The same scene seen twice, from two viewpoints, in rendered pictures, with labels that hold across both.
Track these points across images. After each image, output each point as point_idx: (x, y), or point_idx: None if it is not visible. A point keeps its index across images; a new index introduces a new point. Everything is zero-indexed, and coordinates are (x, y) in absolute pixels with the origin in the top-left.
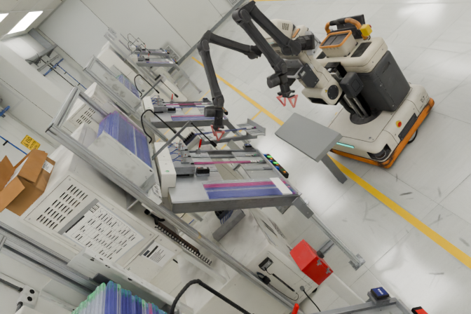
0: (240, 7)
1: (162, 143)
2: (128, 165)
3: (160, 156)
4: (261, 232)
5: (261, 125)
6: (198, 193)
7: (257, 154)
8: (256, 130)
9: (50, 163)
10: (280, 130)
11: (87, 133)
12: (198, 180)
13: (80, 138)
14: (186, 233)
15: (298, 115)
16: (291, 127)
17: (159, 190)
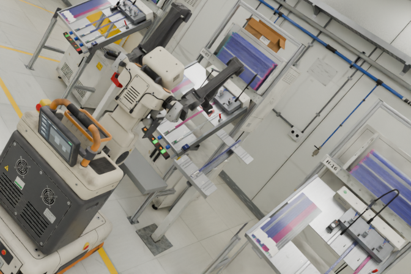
0: (182, 5)
1: (243, 99)
2: (221, 43)
3: (229, 81)
4: None
5: (180, 166)
6: (190, 75)
7: (174, 144)
8: (185, 167)
9: (268, 44)
10: (161, 183)
11: (276, 60)
12: (197, 86)
13: (266, 47)
14: None
15: (140, 181)
16: (147, 174)
17: (204, 55)
